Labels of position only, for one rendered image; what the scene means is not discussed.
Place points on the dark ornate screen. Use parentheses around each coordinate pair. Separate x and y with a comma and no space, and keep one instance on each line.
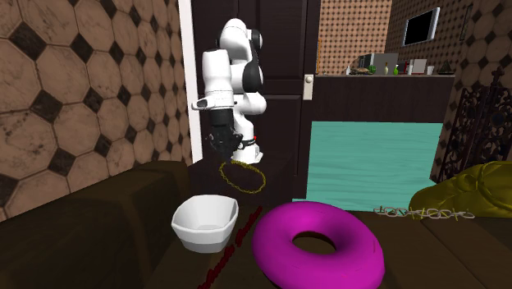
(480,128)

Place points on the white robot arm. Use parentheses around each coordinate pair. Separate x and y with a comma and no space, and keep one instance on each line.
(218,72)

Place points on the dark brown sofa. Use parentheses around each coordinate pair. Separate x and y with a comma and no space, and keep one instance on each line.
(80,224)

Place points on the white bowl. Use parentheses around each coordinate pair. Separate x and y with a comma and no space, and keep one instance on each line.
(206,220)

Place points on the dark wooden door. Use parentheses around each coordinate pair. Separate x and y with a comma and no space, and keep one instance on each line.
(280,52)

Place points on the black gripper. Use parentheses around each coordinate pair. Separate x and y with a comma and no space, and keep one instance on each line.
(221,128)

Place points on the dark sideboard with items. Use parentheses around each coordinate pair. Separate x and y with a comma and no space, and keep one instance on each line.
(380,98)

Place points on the wall television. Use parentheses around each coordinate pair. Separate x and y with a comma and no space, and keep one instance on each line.
(420,27)

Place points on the yellow beanbag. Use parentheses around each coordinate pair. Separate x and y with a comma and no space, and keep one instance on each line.
(476,188)

